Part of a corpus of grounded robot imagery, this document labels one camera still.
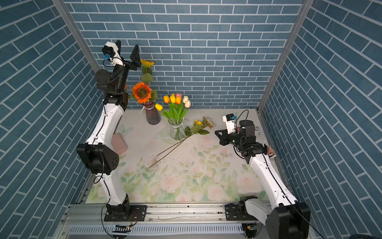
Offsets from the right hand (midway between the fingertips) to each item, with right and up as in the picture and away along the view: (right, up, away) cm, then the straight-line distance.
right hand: (217, 132), depth 77 cm
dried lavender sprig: (-38, -20, +14) cm, 45 cm away
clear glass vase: (-25, -1, +22) cm, 33 cm away
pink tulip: (-22, +21, +9) cm, 32 cm away
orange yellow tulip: (-25, +18, +8) cm, 32 cm away
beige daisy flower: (-2, +4, +28) cm, 28 cm away
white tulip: (-18, +20, +9) cm, 28 cm away
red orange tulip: (-22, +19, +7) cm, 30 cm away
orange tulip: (-29, +18, +8) cm, 35 cm away
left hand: (-37, +39, -16) cm, 56 cm away
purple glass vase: (-44, +9, +30) cm, 54 cm away
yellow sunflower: (-11, +3, +28) cm, 30 cm away
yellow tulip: (-32, +14, +6) cm, 35 cm away
